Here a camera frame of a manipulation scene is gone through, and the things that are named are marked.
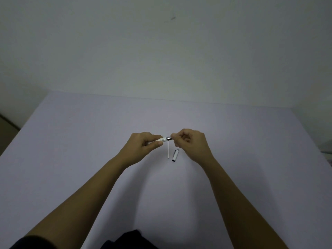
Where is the person's right hand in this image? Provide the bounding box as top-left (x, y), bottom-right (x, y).
top-left (171, 129), bottom-right (216, 168)

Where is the person's left hand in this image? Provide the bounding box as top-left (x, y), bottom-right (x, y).
top-left (118, 132), bottom-right (164, 168)

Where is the white pen barrel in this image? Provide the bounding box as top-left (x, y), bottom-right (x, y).
top-left (147, 137), bottom-right (167, 146)

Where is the person's left forearm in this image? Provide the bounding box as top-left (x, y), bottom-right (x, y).
top-left (25, 154), bottom-right (131, 249)

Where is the person's right forearm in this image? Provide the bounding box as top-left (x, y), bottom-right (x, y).
top-left (203, 156), bottom-right (289, 249)

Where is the person's black clothing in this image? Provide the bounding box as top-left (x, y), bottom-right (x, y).
top-left (100, 229), bottom-right (159, 249)

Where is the person's black left sleeve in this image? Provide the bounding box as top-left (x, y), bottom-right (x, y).
top-left (9, 235), bottom-right (55, 249)

